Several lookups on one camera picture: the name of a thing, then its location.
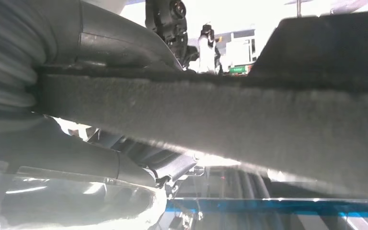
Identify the green sign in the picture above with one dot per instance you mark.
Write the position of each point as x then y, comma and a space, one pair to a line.
238, 69

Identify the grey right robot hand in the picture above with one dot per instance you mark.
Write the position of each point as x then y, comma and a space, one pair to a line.
107, 31

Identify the standing white figure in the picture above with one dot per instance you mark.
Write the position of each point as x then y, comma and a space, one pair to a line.
206, 54

